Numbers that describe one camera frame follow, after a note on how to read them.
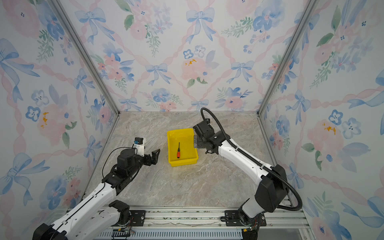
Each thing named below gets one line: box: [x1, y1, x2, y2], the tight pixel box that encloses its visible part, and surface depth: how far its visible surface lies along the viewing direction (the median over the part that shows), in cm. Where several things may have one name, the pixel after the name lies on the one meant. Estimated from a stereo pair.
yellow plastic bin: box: [167, 128, 199, 167], surface depth 100 cm
